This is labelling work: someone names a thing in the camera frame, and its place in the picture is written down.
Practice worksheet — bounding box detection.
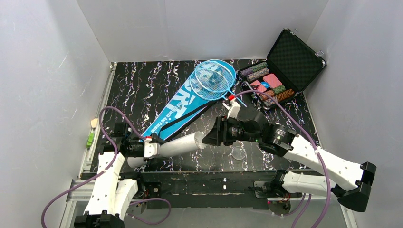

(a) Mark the silver shuttlecock tube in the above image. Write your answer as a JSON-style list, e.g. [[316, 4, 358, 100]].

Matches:
[[127, 131, 206, 168]]

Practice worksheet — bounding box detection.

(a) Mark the clear plastic tube lid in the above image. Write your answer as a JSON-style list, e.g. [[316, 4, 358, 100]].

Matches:
[[231, 146, 247, 161]]

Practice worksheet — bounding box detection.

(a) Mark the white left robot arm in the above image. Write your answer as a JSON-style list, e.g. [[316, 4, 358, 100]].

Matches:
[[74, 122, 139, 228]]

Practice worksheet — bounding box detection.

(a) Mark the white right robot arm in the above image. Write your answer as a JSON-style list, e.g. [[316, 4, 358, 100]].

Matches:
[[202, 112, 376, 212]]

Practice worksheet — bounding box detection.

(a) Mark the beige wooden block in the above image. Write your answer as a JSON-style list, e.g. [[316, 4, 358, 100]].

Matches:
[[90, 118, 98, 129]]

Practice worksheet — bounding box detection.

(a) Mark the blue racket cover bag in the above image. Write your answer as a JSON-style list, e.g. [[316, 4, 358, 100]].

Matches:
[[142, 59, 236, 141]]

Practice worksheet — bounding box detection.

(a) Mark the blue racket white grip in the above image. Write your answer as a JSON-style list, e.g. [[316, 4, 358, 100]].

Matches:
[[190, 62, 249, 108]]

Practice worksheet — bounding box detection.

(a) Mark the pink playing card deck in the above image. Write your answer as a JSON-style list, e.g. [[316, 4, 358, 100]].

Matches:
[[263, 74, 282, 88]]

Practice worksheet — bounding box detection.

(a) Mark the black poker chip case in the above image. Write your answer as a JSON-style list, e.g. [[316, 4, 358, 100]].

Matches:
[[237, 28, 327, 104]]

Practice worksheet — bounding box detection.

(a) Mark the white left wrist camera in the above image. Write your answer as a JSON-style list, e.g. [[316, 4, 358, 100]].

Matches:
[[144, 133, 160, 159]]

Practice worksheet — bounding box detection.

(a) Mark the green clip on rail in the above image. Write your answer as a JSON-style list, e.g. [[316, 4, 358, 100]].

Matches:
[[86, 132, 95, 149]]

